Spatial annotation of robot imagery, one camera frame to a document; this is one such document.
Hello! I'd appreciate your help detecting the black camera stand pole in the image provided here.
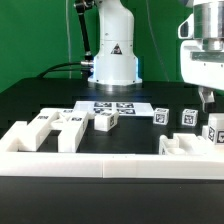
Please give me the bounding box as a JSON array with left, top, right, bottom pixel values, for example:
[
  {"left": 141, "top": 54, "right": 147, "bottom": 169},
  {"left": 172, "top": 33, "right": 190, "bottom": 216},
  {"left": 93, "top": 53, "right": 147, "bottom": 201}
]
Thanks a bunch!
[{"left": 74, "top": 0, "right": 94, "bottom": 64}]

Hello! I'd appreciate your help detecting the white chair back part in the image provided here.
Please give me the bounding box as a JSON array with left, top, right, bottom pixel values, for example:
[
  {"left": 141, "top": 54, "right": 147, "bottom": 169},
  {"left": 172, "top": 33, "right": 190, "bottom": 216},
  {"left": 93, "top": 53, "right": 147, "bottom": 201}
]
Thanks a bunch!
[{"left": 13, "top": 107, "right": 64, "bottom": 152}]

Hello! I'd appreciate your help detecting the white U-shaped fence frame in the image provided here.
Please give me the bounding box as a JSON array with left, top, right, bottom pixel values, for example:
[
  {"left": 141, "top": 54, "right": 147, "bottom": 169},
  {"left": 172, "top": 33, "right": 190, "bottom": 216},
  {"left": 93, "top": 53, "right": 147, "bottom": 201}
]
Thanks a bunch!
[{"left": 0, "top": 121, "right": 224, "bottom": 180}]

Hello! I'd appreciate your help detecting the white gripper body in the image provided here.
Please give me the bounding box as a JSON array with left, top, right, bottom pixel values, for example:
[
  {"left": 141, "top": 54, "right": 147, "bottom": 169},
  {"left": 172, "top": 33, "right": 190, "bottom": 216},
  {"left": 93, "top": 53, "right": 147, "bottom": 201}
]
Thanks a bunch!
[{"left": 178, "top": 15, "right": 224, "bottom": 90}]

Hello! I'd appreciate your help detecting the white tag sheet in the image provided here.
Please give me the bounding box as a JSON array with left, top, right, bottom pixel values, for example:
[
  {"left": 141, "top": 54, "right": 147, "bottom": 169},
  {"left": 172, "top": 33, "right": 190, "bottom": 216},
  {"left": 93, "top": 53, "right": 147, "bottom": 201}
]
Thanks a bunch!
[{"left": 74, "top": 101, "right": 154, "bottom": 117}]

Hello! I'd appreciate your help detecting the black cable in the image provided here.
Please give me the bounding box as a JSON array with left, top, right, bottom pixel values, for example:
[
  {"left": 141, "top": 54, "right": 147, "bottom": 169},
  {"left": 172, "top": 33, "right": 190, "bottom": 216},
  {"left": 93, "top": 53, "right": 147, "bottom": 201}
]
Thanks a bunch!
[{"left": 36, "top": 61, "right": 92, "bottom": 79}]

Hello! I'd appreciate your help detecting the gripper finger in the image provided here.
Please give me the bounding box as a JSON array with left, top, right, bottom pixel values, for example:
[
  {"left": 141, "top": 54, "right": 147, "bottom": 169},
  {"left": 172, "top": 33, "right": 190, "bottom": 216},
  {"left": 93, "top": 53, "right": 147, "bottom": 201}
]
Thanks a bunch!
[{"left": 198, "top": 86, "right": 215, "bottom": 112}]

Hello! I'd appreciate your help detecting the white chair back bar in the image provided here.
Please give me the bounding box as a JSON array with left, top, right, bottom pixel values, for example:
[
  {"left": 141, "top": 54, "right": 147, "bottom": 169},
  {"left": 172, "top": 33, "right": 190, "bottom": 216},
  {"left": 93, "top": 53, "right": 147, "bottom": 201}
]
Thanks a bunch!
[{"left": 58, "top": 111, "right": 88, "bottom": 153}]

